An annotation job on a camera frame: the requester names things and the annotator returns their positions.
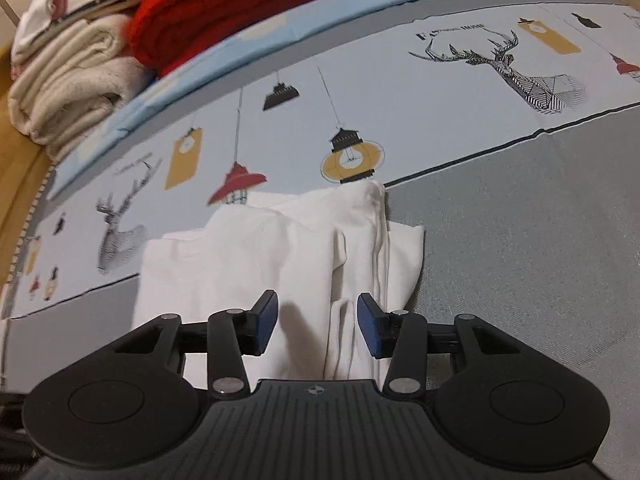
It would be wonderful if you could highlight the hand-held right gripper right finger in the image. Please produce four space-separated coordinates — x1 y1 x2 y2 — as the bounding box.
356 292 521 397

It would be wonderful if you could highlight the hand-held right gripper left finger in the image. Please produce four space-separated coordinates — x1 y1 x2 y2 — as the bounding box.
112 290 279 400

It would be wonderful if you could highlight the white t-shirt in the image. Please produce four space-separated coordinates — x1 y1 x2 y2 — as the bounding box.
131 180 426 391

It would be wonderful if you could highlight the grey printed bed sheet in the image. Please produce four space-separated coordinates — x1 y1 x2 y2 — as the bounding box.
0 0 640 411

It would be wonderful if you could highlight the cream folded blanket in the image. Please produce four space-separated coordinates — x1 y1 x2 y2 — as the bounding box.
7 12 157 157

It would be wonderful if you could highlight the red folded blanket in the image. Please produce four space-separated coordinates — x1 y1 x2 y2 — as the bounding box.
126 0 343 78

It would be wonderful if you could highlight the wooden bed frame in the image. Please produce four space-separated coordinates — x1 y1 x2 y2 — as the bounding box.
0 45 58 281

